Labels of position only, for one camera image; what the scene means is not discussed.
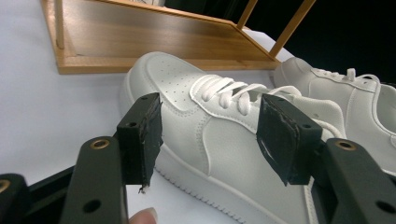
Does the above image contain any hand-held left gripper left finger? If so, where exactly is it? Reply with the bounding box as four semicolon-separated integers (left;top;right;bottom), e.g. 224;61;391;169
116;91;164;189

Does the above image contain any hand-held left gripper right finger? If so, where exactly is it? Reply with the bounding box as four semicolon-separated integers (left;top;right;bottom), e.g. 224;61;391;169
256;92;324;187

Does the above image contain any white sneaker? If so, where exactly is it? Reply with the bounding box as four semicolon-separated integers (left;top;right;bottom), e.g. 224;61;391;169
119;50;348;224
273;56;396;176

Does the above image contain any wooden shoe rack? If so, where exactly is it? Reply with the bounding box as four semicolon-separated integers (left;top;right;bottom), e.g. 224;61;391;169
40;0;317;75

